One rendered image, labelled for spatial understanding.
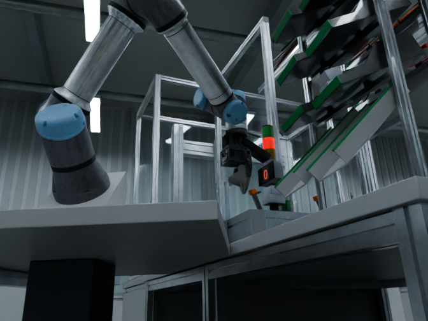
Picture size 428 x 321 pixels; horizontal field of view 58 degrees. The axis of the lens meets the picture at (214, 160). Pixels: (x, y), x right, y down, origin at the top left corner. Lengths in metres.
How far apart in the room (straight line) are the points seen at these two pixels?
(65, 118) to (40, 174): 8.67
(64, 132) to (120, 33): 0.33
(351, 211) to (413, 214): 0.10
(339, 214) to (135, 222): 0.31
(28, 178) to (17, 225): 9.03
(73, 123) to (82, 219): 0.44
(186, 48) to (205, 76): 0.10
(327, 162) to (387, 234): 0.44
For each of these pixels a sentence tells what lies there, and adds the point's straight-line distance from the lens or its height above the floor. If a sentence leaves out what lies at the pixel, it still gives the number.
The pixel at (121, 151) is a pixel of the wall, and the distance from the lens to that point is 9.79.
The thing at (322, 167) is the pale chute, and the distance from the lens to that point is 0.98.
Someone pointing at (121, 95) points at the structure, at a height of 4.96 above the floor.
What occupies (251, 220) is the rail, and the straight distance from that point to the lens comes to 1.05.
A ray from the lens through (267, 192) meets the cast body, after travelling 1.30.
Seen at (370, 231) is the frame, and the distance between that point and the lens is 0.61.
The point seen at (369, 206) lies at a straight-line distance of 0.59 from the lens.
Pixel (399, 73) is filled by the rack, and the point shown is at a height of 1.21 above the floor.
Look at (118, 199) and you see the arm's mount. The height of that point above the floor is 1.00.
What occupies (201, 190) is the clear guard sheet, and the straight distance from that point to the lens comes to 2.68.
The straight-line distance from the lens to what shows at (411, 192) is 0.54.
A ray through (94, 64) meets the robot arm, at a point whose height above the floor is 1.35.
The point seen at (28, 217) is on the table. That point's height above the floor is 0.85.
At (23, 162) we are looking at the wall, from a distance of 9.80.
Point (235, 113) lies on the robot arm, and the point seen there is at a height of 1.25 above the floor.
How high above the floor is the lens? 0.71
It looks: 21 degrees up
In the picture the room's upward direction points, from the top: 2 degrees counter-clockwise
